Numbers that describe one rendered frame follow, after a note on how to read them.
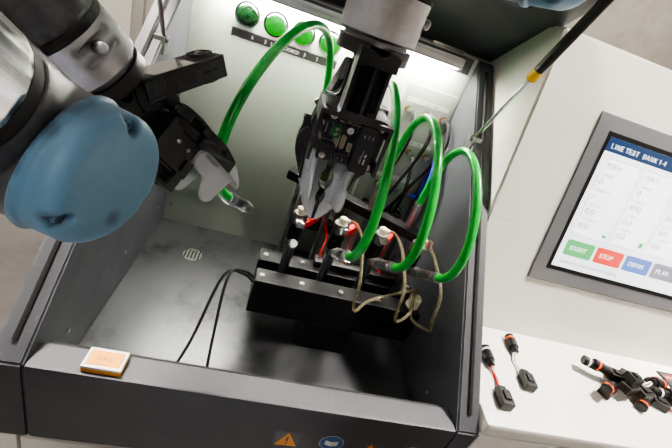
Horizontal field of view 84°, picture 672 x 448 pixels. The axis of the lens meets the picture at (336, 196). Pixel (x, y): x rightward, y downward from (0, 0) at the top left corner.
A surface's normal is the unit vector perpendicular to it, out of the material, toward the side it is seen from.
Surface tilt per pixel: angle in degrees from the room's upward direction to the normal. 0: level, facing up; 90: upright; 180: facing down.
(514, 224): 76
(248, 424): 90
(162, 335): 0
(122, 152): 90
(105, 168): 90
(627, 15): 90
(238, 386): 0
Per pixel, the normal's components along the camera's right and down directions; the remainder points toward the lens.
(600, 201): 0.12, 0.26
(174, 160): 0.84, 0.29
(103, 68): 0.71, 0.48
